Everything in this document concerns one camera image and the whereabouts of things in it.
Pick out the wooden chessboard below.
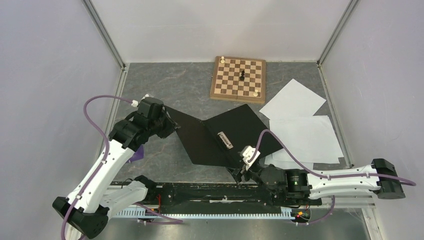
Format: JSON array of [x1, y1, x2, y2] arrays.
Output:
[[209, 56, 267, 104]]

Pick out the aluminium frame rail left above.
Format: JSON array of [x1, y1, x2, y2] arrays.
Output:
[[81, 0, 126, 69]]

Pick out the aluminium frame rail right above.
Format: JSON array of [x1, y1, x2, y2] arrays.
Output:
[[316, 0, 360, 68]]

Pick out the white paper sheet bottom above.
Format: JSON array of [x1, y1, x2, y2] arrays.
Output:
[[264, 149, 314, 170]]

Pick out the purple stand with phone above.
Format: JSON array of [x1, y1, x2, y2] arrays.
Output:
[[127, 145, 144, 163]]

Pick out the aluminium frame rail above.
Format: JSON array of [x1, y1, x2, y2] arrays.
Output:
[[81, 0, 126, 69], [316, 0, 360, 68]]

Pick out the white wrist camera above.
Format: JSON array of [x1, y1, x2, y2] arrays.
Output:
[[241, 145, 261, 171], [131, 94, 150, 108]]

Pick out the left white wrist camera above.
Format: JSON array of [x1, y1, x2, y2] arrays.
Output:
[[131, 94, 150, 108]]

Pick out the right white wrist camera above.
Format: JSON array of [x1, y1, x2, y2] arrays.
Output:
[[241, 145, 261, 171]]

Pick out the teal black file folder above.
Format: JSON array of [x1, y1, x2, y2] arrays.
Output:
[[167, 104, 282, 168]]

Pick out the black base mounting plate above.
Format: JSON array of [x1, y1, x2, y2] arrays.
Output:
[[109, 180, 322, 216]]

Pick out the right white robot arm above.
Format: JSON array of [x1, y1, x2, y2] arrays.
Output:
[[227, 158, 406, 204]]

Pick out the white paper sheet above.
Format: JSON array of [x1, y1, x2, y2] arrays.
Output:
[[269, 115, 344, 164], [264, 149, 314, 170], [259, 79, 327, 120]]

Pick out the white toothed cable duct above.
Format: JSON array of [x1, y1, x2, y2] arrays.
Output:
[[114, 206, 295, 220]]

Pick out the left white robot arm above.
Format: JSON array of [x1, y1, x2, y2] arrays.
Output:
[[52, 95, 179, 239]]

